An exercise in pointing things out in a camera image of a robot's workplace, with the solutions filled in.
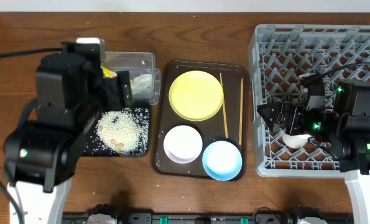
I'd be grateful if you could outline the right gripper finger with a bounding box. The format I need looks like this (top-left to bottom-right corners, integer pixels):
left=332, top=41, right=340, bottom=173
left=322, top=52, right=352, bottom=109
left=262, top=113, right=285, bottom=133
left=257, top=103, right=282, bottom=117

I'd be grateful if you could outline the white cup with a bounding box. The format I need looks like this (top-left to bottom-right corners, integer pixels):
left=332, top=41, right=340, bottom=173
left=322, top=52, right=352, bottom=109
left=282, top=134, right=310, bottom=149

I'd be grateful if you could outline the green orange snack wrapper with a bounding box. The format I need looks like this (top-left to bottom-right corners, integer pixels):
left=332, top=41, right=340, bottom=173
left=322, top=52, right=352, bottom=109
left=101, top=66, right=117, bottom=78

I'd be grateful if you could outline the white tissue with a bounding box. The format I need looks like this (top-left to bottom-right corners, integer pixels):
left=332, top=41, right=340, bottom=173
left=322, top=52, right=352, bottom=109
left=131, top=73, right=153, bottom=94

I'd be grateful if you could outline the wooden chopstick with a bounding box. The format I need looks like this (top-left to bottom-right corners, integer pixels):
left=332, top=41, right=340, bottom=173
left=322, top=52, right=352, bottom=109
left=239, top=78, right=244, bottom=146
left=220, top=73, right=229, bottom=139

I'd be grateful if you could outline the light blue bowl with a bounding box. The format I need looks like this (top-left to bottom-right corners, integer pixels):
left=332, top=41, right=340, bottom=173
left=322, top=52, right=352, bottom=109
left=202, top=141, right=243, bottom=181

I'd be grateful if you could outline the yellow round plate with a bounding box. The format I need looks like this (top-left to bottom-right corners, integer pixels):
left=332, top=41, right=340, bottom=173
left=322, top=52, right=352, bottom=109
left=169, top=70, right=224, bottom=121

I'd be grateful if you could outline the pink white bowl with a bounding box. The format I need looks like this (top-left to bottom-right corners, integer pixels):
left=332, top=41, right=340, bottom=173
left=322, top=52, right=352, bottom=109
left=163, top=125, right=203, bottom=164

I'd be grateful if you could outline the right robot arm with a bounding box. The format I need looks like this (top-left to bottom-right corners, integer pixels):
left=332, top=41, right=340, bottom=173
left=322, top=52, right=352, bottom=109
left=257, top=80, right=370, bottom=223

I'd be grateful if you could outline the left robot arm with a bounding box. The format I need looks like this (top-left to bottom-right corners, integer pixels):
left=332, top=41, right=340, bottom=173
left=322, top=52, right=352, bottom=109
left=3, top=38, right=133, bottom=223

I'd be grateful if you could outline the grey plastic dishwasher rack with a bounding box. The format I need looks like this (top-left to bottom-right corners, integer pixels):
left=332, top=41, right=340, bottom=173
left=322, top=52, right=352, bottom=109
left=248, top=24, right=370, bottom=179

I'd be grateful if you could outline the clear plastic bin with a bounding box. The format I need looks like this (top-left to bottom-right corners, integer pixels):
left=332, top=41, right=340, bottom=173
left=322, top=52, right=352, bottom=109
left=104, top=52, right=161, bottom=105

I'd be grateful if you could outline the black tray with rice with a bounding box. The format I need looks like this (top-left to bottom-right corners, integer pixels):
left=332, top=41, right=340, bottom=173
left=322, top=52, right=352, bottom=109
left=83, top=101, right=151, bottom=157

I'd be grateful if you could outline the dark brown serving tray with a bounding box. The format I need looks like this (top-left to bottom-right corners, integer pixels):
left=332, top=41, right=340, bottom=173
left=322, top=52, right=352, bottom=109
left=151, top=60, right=249, bottom=182

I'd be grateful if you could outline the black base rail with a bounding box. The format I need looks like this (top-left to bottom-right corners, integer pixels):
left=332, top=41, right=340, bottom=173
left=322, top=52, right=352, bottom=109
left=60, top=204, right=354, bottom=224

